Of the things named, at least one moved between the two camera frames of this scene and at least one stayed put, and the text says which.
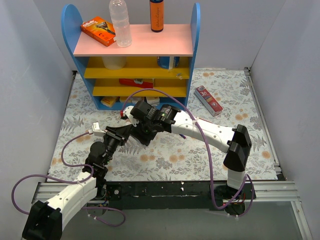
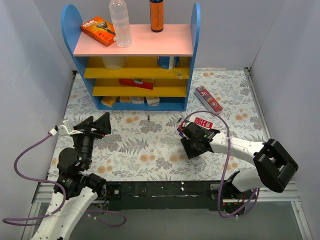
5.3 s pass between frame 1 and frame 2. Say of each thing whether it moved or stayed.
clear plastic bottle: stayed
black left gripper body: moved
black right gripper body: moved
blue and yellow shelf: stayed
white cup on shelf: stayed
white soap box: stayed
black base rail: stayed
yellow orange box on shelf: stayed
